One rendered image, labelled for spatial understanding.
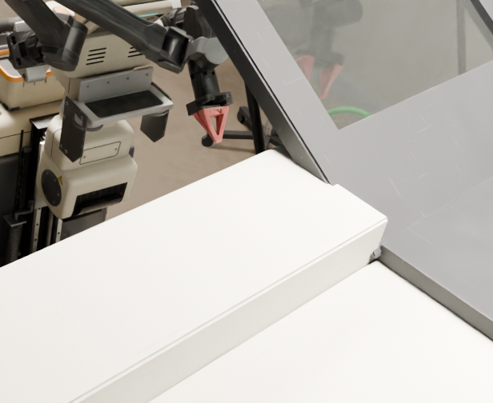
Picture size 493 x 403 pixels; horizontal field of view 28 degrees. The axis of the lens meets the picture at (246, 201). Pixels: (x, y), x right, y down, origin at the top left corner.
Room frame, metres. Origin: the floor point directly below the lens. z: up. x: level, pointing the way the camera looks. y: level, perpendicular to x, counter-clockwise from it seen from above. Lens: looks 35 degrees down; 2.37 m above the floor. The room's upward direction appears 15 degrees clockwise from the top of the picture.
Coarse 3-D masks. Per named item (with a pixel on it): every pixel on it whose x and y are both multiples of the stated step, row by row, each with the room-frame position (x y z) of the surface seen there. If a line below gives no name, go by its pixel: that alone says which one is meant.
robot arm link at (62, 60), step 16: (16, 0) 1.85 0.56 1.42; (32, 0) 1.88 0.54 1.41; (32, 16) 1.89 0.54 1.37; (48, 16) 1.93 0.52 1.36; (64, 16) 2.03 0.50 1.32; (48, 32) 1.94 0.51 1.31; (64, 32) 1.99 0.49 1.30; (48, 48) 1.97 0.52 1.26; (64, 48) 1.99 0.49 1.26; (48, 64) 2.01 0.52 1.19; (64, 64) 1.99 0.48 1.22
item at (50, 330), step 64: (192, 192) 1.16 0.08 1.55; (256, 192) 1.20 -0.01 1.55; (320, 192) 1.24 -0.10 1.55; (64, 256) 0.96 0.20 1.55; (128, 256) 0.99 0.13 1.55; (192, 256) 1.02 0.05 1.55; (256, 256) 1.05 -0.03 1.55; (320, 256) 1.09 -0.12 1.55; (0, 320) 0.82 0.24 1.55; (64, 320) 0.85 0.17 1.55; (128, 320) 0.87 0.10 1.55; (192, 320) 0.90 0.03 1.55; (256, 320) 0.99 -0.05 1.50; (0, 384) 0.73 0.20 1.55; (64, 384) 0.75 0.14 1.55; (128, 384) 0.80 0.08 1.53
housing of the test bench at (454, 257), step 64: (384, 256) 1.22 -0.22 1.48; (448, 256) 1.24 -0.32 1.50; (320, 320) 1.06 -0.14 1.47; (384, 320) 1.09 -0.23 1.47; (448, 320) 1.13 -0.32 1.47; (192, 384) 0.88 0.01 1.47; (256, 384) 0.90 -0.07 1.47; (320, 384) 0.93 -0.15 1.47; (384, 384) 0.96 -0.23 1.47; (448, 384) 1.00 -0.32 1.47
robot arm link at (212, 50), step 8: (184, 32) 1.96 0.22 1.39; (192, 40) 1.92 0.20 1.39; (200, 40) 1.89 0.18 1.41; (208, 40) 1.89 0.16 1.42; (216, 40) 1.90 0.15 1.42; (184, 48) 1.95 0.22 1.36; (192, 48) 1.90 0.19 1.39; (200, 48) 1.87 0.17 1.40; (208, 48) 1.88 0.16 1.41; (216, 48) 1.89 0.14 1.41; (184, 56) 1.92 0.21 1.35; (192, 56) 1.89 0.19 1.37; (200, 56) 1.88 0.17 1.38; (208, 56) 1.87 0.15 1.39; (216, 56) 1.88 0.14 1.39; (224, 56) 1.89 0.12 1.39; (160, 64) 1.90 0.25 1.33; (168, 64) 1.89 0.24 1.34; (184, 64) 1.91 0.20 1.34; (200, 64) 1.89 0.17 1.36; (208, 64) 1.88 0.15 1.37; (216, 64) 1.87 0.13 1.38; (176, 72) 1.91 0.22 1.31
